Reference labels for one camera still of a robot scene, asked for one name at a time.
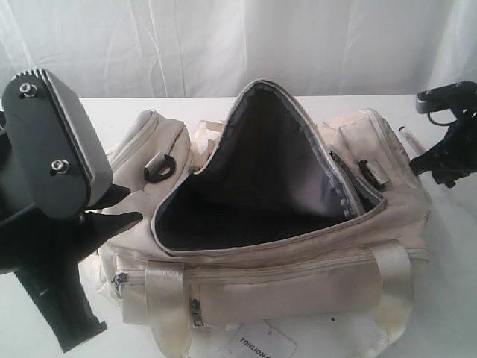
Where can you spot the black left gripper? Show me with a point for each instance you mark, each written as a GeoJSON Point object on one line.
{"type": "Point", "coordinates": [45, 231]}

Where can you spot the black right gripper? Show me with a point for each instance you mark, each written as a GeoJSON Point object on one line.
{"type": "Point", "coordinates": [457, 158]}

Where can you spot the white marker with black cap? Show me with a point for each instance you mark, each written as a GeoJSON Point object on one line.
{"type": "Point", "coordinates": [411, 139]}

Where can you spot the cream fabric duffel bag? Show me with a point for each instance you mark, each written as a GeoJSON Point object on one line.
{"type": "Point", "coordinates": [264, 215]}

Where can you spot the white paper hang tag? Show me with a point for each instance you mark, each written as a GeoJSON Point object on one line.
{"type": "Point", "coordinates": [260, 340]}

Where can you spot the white backdrop curtain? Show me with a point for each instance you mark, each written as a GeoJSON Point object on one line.
{"type": "Point", "coordinates": [125, 49]}

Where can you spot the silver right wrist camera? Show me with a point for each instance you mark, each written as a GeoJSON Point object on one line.
{"type": "Point", "coordinates": [461, 94]}

